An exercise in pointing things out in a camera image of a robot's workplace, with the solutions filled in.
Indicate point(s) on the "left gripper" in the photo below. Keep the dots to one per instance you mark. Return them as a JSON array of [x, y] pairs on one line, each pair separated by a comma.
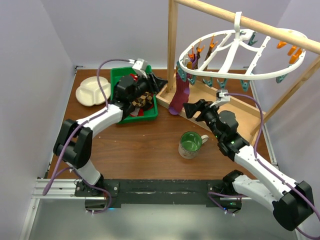
[[154, 85]]

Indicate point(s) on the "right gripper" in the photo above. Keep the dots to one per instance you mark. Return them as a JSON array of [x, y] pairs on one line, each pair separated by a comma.
[[202, 106]]

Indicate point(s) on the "argyle brown sock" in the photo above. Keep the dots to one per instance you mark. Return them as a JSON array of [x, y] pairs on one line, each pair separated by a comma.
[[145, 99]]

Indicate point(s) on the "red white patterned sock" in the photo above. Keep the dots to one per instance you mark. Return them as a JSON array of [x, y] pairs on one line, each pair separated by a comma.
[[145, 108]]

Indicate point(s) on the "maroon sock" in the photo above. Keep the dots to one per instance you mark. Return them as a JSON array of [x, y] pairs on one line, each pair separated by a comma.
[[181, 95]]

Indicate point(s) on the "white round clip hanger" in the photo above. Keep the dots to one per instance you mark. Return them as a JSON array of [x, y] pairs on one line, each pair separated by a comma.
[[229, 46]]

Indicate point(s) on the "red white striped sock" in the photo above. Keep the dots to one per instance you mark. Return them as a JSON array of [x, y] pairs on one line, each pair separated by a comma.
[[135, 77]]

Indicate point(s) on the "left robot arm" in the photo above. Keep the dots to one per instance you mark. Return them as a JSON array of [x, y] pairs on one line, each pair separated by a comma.
[[74, 142]]

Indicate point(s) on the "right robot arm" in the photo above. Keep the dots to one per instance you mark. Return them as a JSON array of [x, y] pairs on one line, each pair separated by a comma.
[[290, 202]]

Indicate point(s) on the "green enamel mug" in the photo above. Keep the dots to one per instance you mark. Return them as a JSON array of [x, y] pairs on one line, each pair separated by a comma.
[[190, 144]]

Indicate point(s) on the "green plastic bin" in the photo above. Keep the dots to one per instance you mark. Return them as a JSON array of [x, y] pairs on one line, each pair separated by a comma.
[[115, 75]]

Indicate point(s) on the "white divided plate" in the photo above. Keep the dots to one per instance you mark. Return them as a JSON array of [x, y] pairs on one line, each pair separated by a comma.
[[89, 93]]

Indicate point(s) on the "orange clothes peg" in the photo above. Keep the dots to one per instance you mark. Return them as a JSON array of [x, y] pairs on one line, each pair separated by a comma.
[[281, 44], [294, 57], [292, 50]]

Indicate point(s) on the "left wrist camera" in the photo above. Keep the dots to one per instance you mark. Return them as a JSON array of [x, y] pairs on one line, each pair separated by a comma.
[[140, 66]]

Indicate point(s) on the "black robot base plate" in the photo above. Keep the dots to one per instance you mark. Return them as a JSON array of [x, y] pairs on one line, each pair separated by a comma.
[[171, 192]]

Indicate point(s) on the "wooden rack frame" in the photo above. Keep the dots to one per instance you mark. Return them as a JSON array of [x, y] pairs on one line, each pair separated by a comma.
[[281, 34]]

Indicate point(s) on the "aluminium frame rail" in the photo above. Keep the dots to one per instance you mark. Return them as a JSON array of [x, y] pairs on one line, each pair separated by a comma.
[[60, 215]]

